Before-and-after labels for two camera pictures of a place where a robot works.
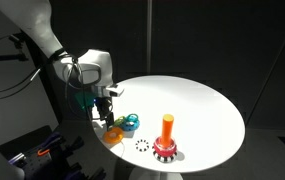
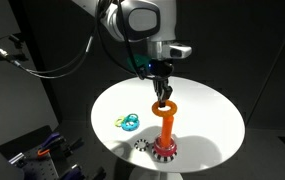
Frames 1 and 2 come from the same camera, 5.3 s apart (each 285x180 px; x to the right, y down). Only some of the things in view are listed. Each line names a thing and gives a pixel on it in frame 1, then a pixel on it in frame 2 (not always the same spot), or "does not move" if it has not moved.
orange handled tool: [42, 153] does not move
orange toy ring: [113, 135] to [155, 108]
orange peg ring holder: [164, 148] does not move
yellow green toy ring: [119, 120] does not move
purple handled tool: [49, 140] does not move
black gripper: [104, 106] to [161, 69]
